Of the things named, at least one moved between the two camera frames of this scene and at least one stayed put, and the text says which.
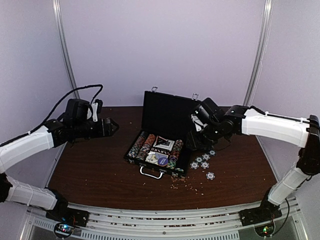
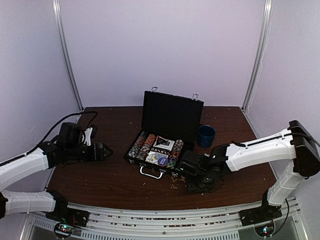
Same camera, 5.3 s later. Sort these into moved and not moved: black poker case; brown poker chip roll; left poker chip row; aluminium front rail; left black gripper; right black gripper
Moved: right black gripper; left black gripper
Not moved: aluminium front rail; left poker chip row; black poker case; brown poker chip roll
